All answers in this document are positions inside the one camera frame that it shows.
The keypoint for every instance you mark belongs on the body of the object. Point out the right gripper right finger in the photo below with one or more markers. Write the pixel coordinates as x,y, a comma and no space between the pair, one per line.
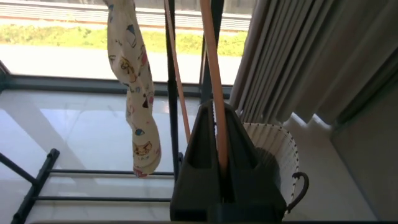
252,189

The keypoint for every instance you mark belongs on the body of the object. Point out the cream printed garment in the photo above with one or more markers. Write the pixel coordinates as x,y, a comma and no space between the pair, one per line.
136,77

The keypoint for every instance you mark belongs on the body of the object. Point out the white laundry basket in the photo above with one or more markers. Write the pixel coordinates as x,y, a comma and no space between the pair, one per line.
280,146

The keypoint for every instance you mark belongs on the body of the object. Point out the black clothes rack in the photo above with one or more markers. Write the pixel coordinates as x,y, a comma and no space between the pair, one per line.
172,109

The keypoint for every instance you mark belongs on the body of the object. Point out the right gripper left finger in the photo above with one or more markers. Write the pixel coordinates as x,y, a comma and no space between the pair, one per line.
196,186

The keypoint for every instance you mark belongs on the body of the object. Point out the grey curtain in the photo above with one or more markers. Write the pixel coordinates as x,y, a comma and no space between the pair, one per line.
311,62

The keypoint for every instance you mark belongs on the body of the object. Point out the pink clothes hanger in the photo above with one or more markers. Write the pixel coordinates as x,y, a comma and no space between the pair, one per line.
214,62

